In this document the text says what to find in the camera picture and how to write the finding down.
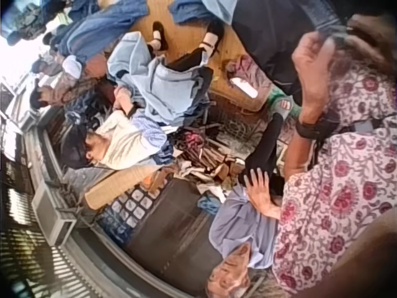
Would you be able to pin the person's left hand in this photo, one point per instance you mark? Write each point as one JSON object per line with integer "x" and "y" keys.
{"x": 313, "y": 77}

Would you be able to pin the person's right hand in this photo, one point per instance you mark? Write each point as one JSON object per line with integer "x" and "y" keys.
{"x": 369, "y": 40}

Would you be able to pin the person's left fingers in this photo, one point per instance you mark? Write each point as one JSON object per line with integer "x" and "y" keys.
{"x": 311, "y": 43}

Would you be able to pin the dark navy garment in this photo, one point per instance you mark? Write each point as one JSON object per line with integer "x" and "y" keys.
{"x": 273, "y": 46}

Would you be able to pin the pink cloth bundle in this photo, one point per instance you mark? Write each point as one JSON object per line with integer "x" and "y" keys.
{"x": 245, "y": 69}

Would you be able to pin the black wrist band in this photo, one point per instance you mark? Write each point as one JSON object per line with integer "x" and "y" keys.
{"x": 313, "y": 128}

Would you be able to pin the light blue cloth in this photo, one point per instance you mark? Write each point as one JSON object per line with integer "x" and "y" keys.
{"x": 198, "y": 9}

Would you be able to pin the pile of wooden printing blocks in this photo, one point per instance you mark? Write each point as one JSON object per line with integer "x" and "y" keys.
{"x": 211, "y": 158}

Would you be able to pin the small blue cloth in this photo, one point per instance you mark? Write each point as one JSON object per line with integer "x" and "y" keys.
{"x": 208, "y": 205}

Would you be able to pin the dark printing table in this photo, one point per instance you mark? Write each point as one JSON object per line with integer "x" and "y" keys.
{"x": 173, "y": 236}

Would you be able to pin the tan woven cushion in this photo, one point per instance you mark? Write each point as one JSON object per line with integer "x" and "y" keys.
{"x": 121, "y": 186}

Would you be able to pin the blue white patterned cloth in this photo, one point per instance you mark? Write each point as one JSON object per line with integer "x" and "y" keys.
{"x": 130, "y": 208}

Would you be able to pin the grey metal box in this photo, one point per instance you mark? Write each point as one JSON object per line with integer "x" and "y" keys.
{"x": 52, "y": 214}

